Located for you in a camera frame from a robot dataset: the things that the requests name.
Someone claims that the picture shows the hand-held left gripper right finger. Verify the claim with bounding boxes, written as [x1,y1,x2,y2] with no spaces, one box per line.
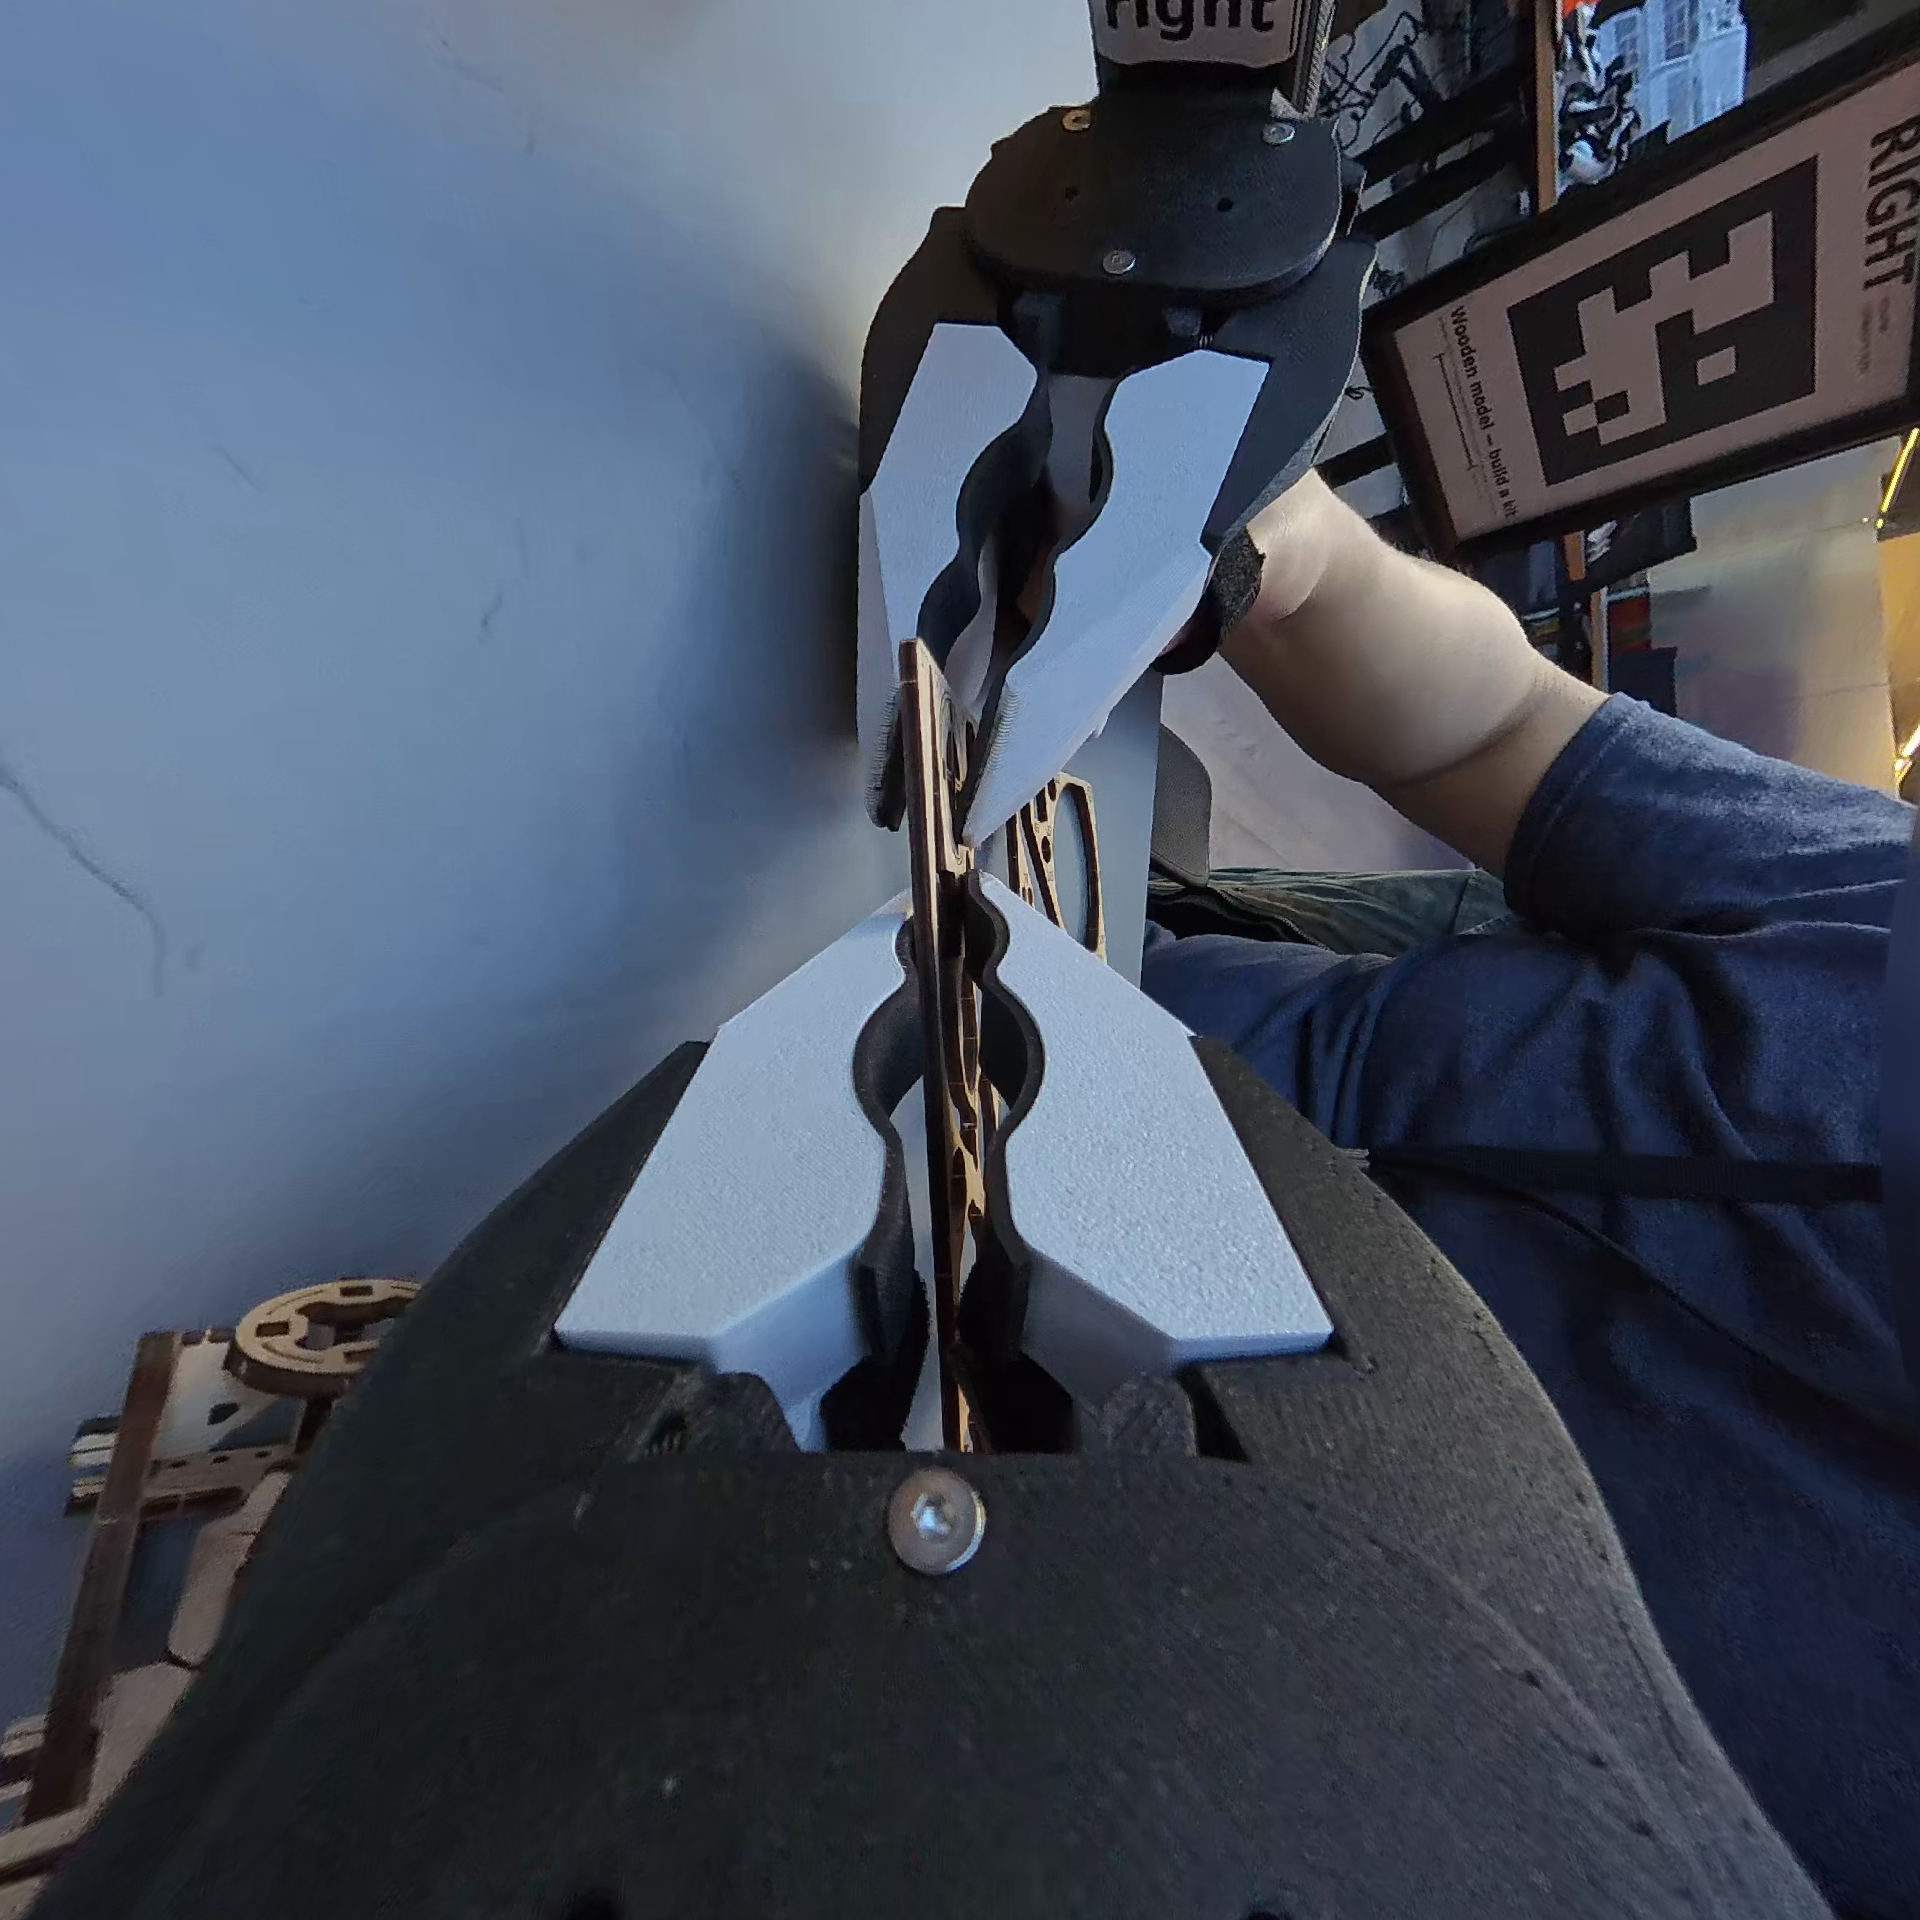
[966,875,1341,1453]

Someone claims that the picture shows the person's blue sweater torso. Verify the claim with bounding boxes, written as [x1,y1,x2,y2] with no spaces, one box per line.
[1138,899,1920,1920]

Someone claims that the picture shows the person's olive trousers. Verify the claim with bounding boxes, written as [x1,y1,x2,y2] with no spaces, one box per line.
[1148,867,1507,953]

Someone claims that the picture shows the wooden parts sheet round cutouts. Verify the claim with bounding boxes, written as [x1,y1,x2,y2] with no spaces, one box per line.
[894,636,1107,1453]

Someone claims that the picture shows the large wooden model assembly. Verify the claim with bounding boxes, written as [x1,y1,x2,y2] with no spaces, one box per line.
[0,1272,425,1884]

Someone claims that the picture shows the framed black-white marker sign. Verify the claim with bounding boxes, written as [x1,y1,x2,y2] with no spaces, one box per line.
[1362,26,1920,563]

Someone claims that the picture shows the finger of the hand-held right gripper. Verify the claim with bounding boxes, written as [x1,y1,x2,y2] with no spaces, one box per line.
[858,316,1044,827]
[958,353,1276,847]

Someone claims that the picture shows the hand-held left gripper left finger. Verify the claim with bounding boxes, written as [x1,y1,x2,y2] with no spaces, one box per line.
[552,908,939,1453]

